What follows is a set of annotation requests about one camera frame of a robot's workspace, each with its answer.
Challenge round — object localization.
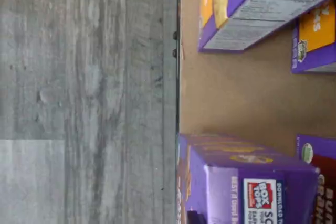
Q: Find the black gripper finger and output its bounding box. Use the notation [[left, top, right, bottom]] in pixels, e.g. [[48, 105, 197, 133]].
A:
[[185, 208, 208, 224]]

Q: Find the purple Annie's box brown patch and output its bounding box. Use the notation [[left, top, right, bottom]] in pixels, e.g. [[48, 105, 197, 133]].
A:
[[296, 133, 336, 224], [178, 132, 320, 224]]

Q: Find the wooden shelf board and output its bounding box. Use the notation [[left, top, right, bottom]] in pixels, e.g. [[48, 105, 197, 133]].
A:
[[180, 0, 336, 156]]

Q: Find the purple Annie's box yellow patch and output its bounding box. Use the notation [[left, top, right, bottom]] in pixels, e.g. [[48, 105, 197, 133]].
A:
[[290, 0, 336, 74], [198, 0, 336, 53]]

